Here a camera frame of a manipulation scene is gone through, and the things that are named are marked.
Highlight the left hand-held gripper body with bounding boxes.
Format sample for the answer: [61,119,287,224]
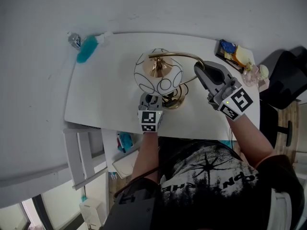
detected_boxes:
[138,92,164,133]

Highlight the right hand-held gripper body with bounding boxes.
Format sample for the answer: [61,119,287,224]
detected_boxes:
[208,77,254,122]

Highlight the brass lamp with glass globe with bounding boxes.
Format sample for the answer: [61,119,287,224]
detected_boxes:
[133,48,207,110]

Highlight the person's left forearm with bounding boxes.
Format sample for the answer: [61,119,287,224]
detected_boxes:
[131,130,160,184]

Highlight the person's right forearm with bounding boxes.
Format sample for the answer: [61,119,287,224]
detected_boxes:
[226,114,275,167]

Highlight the white desk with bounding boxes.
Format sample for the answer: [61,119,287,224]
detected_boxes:
[64,32,261,141]

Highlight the black tray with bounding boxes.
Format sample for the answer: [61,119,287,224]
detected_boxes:
[215,39,245,74]

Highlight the yellow sponge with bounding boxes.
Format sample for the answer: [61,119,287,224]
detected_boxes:
[234,45,251,67]

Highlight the glass jar with pale lid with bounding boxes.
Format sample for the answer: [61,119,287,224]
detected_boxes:
[243,64,271,89]

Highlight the blue packet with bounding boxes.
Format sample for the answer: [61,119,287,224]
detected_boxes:
[220,39,237,54]

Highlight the teal cloth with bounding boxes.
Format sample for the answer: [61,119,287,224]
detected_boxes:
[117,132,135,153]

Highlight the black office chair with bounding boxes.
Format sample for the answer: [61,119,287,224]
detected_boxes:
[259,46,307,148]

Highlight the white flat box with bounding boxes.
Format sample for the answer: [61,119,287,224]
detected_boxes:
[112,149,140,179]

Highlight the white shelf unit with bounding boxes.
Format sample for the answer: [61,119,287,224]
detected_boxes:
[63,127,107,190]

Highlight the person's black printed t-shirt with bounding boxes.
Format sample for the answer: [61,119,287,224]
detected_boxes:
[134,138,305,230]

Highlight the black waist pack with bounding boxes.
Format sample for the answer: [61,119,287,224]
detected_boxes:
[105,178,164,230]

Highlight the white box appliance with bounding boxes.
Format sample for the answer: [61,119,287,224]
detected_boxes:
[79,199,106,230]

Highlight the black-framed window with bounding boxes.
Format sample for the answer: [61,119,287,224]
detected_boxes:
[0,171,108,230]

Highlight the left hand-held gripper cable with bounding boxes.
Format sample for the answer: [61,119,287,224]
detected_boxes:
[115,165,160,197]

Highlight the teal duster white handle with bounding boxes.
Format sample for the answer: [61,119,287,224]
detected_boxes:
[76,31,113,64]

